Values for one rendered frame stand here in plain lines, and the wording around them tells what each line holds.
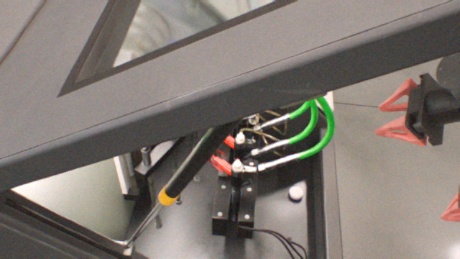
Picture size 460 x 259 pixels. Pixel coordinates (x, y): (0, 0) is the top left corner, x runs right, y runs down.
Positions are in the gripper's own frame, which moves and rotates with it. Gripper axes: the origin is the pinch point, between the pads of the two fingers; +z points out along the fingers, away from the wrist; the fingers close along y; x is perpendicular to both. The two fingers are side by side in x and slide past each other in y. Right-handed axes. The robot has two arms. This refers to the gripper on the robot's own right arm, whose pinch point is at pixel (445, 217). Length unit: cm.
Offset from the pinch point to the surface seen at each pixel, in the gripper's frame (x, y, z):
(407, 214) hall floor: 58, -74, 82
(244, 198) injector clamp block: -39.7, 12.2, 22.0
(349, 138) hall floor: 25, -114, 99
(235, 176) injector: -47, 16, 12
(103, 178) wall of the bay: -70, 28, 23
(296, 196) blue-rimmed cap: -24.1, -2.9, 29.2
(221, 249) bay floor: -36, 20, 37
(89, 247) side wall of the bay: -64, 51, -7
